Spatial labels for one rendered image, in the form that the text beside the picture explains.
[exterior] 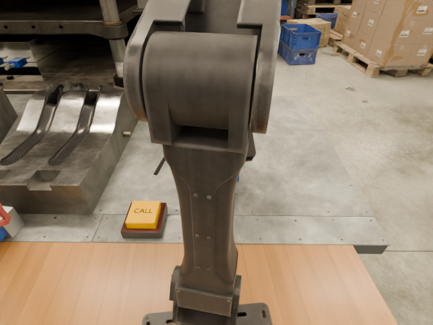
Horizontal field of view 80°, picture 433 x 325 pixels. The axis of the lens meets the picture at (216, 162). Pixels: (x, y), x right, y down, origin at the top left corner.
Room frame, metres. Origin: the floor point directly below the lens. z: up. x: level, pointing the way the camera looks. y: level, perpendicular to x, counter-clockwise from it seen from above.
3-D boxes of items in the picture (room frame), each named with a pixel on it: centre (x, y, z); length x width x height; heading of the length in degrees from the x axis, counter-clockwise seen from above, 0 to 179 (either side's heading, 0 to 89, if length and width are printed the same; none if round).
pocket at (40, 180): (0.40, 0.36, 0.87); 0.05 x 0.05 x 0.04; 89
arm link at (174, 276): (0.15, 0.01, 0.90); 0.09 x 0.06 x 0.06; 80
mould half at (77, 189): (0.63, 0.40, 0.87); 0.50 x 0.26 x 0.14; 179
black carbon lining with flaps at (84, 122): (0.61, 0.41, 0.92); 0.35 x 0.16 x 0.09; 179
